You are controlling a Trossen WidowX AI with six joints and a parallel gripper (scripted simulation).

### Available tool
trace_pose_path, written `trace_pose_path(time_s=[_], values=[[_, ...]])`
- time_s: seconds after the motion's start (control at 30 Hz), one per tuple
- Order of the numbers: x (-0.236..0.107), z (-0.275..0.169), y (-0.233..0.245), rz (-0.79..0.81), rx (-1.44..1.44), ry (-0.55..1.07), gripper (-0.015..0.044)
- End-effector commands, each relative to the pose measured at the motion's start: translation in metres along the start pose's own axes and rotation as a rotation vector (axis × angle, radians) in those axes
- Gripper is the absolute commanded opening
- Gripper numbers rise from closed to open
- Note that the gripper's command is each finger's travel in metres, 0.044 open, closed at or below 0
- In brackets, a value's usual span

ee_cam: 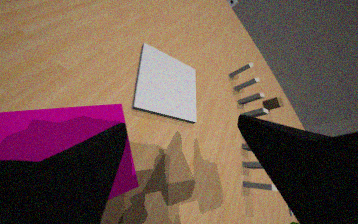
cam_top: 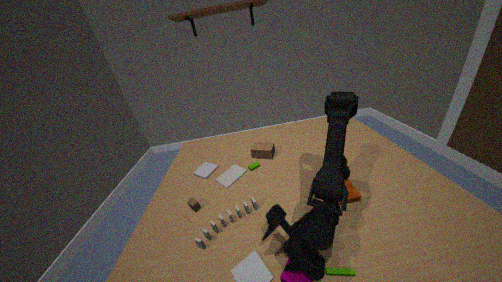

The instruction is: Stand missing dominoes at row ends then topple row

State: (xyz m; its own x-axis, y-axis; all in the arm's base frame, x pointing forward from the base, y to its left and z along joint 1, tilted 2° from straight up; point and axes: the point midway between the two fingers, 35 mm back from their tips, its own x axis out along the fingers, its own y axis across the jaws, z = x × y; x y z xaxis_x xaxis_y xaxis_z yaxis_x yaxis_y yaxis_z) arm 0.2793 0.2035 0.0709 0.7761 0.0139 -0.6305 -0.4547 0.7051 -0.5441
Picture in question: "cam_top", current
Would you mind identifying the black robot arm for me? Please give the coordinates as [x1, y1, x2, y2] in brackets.
[283, 92, 359, 272]

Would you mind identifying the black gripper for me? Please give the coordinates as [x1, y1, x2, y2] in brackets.
[262, 204, 326, 281]

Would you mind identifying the green rectangular block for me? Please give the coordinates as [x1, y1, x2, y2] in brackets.
[325, 268, 356, 277]
[248, 162, 260, 171]

